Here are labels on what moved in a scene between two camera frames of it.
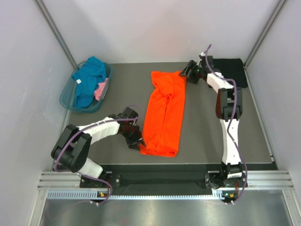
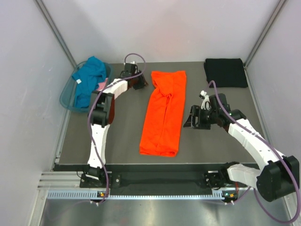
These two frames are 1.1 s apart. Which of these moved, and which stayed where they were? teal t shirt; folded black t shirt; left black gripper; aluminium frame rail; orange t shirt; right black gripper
Moved: left black gripper; right black gripper
Stayed: folded black t shirt; teal t shirt; orange t shirt; aluminium frame rail
